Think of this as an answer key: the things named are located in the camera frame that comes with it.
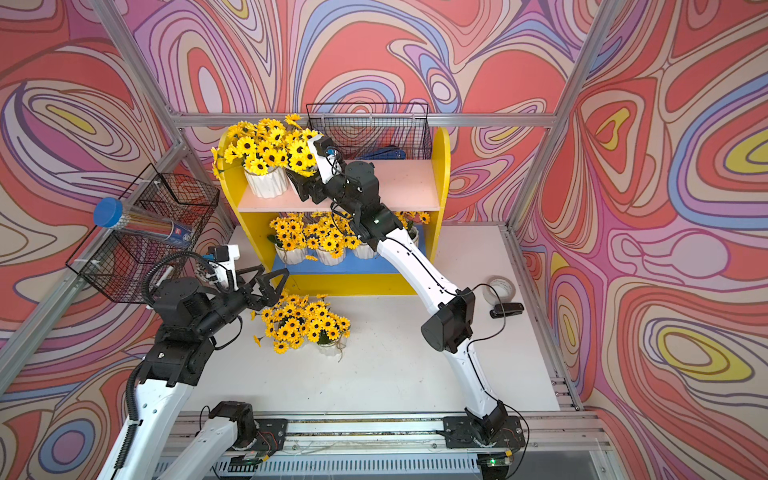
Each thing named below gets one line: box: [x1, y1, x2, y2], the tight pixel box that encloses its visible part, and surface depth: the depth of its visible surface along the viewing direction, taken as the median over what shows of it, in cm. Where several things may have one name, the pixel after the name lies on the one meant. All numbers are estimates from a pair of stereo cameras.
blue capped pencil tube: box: [93, 196, 194, 248], surface depth 66 cm
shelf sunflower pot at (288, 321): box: [250, 292, 319, 355], surface depth 80 cm
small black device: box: [489, 302, 524, 319], surface depth 96 cm
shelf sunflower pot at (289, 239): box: [268, 214, 307, 265], surface depth 82 cm
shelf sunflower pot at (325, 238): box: [305, 216, 346, 266], surface depth 82 cm
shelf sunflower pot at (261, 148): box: [211, 118, 290, 199], surface depth 63 cm
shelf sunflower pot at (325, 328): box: [304, 299, 351, 356], surface depth 80 cm
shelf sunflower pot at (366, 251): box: [353, 242, 377, 260], surface depth 92 cm
